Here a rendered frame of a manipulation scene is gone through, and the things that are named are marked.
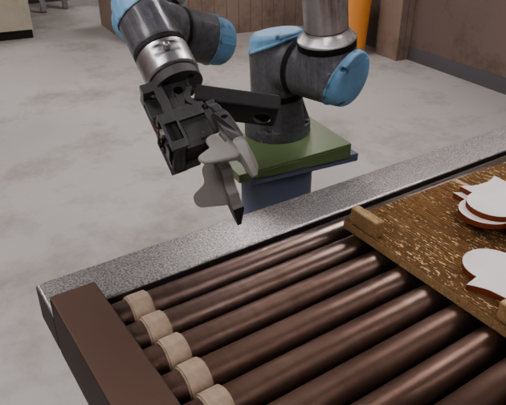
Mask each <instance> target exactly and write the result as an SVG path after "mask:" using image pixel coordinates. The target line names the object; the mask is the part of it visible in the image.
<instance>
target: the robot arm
mask: <svg viewBox="0 0 506 405"><path fill-rule="evenodd" d="M185 3H186V0H111V9H112V28H113V30H114V31H115V33H116V35H117V36H118V37H119V39H122V40H124V41H125V42H126V44H127V46H128V48H129V51H130V53H131V55H132V57H133V59H134V61H135V63H136V65H137V68H138V70H139V72H140V74H141V77H142V79H143V81H144V82H145V84H142V85H139V88H140V94H141V96H140V100H141V104H142V106H143V108H144V110H145V112H146V115H147V117H148V118H149V121H150V123H151V125H152V127H153V130H154V132H155V133H156V135H157V144H158V147H159V148H160V151H161V153H162V155H163V157H164V159H165V162H166V164H167V166H168V167H169V171H170V173H171V174H172V176H173V175H175V174H179V173H181V172H184V171H187V170H188V169H190V168H193V167H195V166H199V165H201V163H202V164H204V166H203V167H202V175H203V178H204V183H203V185H202V186H201V187H200V189H199V190H198V191H197V192H196V193H195V194H194V202H195V204H196V205H197V206H198V207H217V206H226V205H228V207H229V209H230V211H231V214H232V216H233V218H234V220H235V222H236V223H237V225H239V224H242V219H243V212H244V206H243V204H242V202H241V199H240V196H239V191H238V189H237V186H236V185H235V179H234V174H233V171H232V168H231V165H230V163H229V162H231V161H238V162H240V163H241V164H242V165H243V168H244V169H245V171H246V172H247V173H248V174H249V175H250V176H251V177H252V178H253V179H256V178H257V177H258V169H259V164H258V162H257V161H256V159H255V156H254V154H253V153H252V151H251V148H250V146H249V145H248V143H247V141H246V139H245V138H244V136H243V133H242V131H241V130H240V128H239V127H238V126H237V124H236V123H235V122H240V123H244V126H245V134H246V135H247V136H248V137H249V138H250V139H252V140H254V141H257V142H261V143H265V144H287V143H291V142H294V141H298V140H301V139H303V138H305V137H306V136H307V135H308V134H309V132H310V119H309V116H308V112H307V109H306V107H305V104H304V100H303V97H304V98H308V99H310V100H315V101H318V102H321V103H323V104H325V105H333V106H337V107H343V106H346V105H348V104H350V103H352V102H353V101H354V100H355V99H356V98H357V96H358V95H359V94H360V92H361V90H362V89H363V87H364V85H365V82H366V80H367V77H368V74H369V56H368V55H367V53H366V52H365V51H363V50H362V49H357V33H356V32H355V31H354V30H353V29H351V28H350V27H349V0H302V7H303V20H304V30H303V29H302V28H301V27H297V26H282V27H271V28H267V29H263V30H261V31H257V32H255V33H254V34H253V35H252V36H251V37H250V39H249V52H248V55H249V64H250V82H251V91H250V92H249V91H243V90H237V89H230V88H219V87H213V86H207V85H202V81H203V78H202V74H201V72H200V71H199V69H198V64H197V63H202V64H204V65H222V64H224V63H226V62H227V61H228V60H229V59H230V58H231V56H232V55H233V54H234V52H235V48H236V43H237V35H236V31H235V28H234V26H233V25H232V23H231V22H230V21H229V20H227V19H225V18H221V17H219V16H218V15H217V14H209V13H206V12H202V11H200V10H194V9H190V8H188V7H184V5H185ZM193 94H194V98H192V97H191V96H192V95H193ZM171 166H172V167H171Z"/></svg>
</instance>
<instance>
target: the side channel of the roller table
mask: <svg viewBox="0 0 506 405"><path fill-rule="evenodd" d="M50 302H51V309H52V313H53V317H54V321H55V327H56V332H57V335H58V339H59V346H60V349H61V353H62V355H63V357H64V359H65V361H66V363H67V364H68V366H69V368H70V370H71V372H72V374H73V376H74V378H75V380H76V381H77V383H78V385H79V387H80V389H81V391H82V393H83V395H84V397H85V399H86V400H87V402H88V405H181V404H180V403H179V401H178V400H177V398H176V397H175V395H174V394H173V392H172V391H171V390H170V388H169V387H168V386H167V384H166V383H165V381H164V379H163V378H162V377H161V376H160V374H159V373H158V371H157V370H156V368H155V367H154V365H153V364H152V363H151V361H150V360H149V358H148V357H147V356H146V354H145V352H144V351H143V349H142V348H141V347H140V346H139V344H138V343H137V341H136V340H135V338H134V337H133V335H132V334H131V333H130V332H129V330H128V328H127V327H126V325H125V324H124V322H123V321H122V320H121V319H120V317H119V316H118V314H117V313H116V311H115V310H114V308H113V307H112V306H111V304H110V303H109V302H108V300H107V298H106V297H105V295H104V294H103V293H102V292H101V290H100V288H99V287H98V286H97V284H96V283H95V282H92V283H89V284H85V285H83V286H80V287H78V288H74V289H71V290H69V291H66V292H62V293H60V294H57V295H55V296H53V297H51V298H50Z"/></svg>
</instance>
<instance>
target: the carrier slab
mask: <svg viewBox="0 0 506 405"><path fill-rule="evenodd" d="M494 176H496V177H498V178H500V179H502V180H504V181H506V162H502V163H500V164H497V165H495V166H491V167H488V168H487V169H484V170H480V171H477V172H475V173H473V174H469V175H466V176H464V177H461V178H457V179H455V180H453V181H450V182H446V183H444V184H442V185H439V186H435V187H433V188H430V189H428V190H424V191H422V192H419V193H417V194H412V195H411V196H408V197H405V198H402V199H399V200H397V201H394V202H391V203H388V204H386V205H383V206H380V207H377V208H374V209H372V210H369V211H370V212H371V213H373V214H375V215H376V216H377V217H378V218H380V219H382V220H384V229H383V234H382V235H381V236H379V237H377V238H374V237H373V236H371V235H369V234H368V233H366V232H364V231H363V230H362V229H360V228H359V227H357V226H356V225H354V224H353V223H351V222H350V217H349V218H347V219H344V226H343V227H344V228H345V229H346V230H347V231H349V232H351V233H352V234H354V235H355V236H356V237H358V238H359V239H361V240H363V241H364V242H366V243H367V244H368V245H369V246H371V247H372V248H374V249H376V250H377V251H379V252H380V253H381V254H383V255H384V256H386V257H387V258H389V259H390V260H392V261H393V262H395V263H396V264H398V265H399V266H401V267H402V268H404V269H405V270H407V271H408V272H409V273H411V274H412V275H414V276H416V277H417V278H419V279H420V280H421V281H423V282H424V283H426V284H427V285H429V286H430V287H432V288H433V289H434V290H436V291H437V292H439V293H441V294H442V295H444V296H445V297H446V298H447V299H449V300H450V301H452V302H454V303H455V304H457V305H458V306H459V307H461V308H462V309H464V310H466V311H467V312H468V313H470V314H471V315H472V316H474V317H476V318H477V319H479V320H480V321H482V322H483V323H484V324H486V325H487V326H489V327H490V328H492V329H494V330H495V331H496V332H497V333H499V334H501V335H502V336H504V337H505V338H506V325H505V324H503V323H502V322H501V321H499V320H498V319H496V313H497V310H498V307H499V303H500V301H498V300H496V299H494V298H492V297H490V296H487V295H484V294H482V293H478V292H472V291H468V290H465V289H466V286H467V284H468V283H469V282H470V281H472V280H471V279H470V278H469V277H467V276H466V275H465V273H464V272H463V270H462V268H461V263H462V259H463V256H464V255H465V254H466V253H467V252H469V251H471V250H475V249H481V248H487V249H493V250H497V251H501V252H505V253H506V231H505V230H502V229H498V230H491V229H484V228H480V227H475V226H473V225H471V224H469V223H466V222H465V221H463V220H462V219H461V218H460V217H459V215H458V212H457V210H458V206H459V203H460V201H458V200H456V199H455V198H453V194H454V192H460V191H459V189H460V186H475V185H479V184H482V183H485V182H489V181H490V180H491V179H492V178H493V177H494Z"/></svg>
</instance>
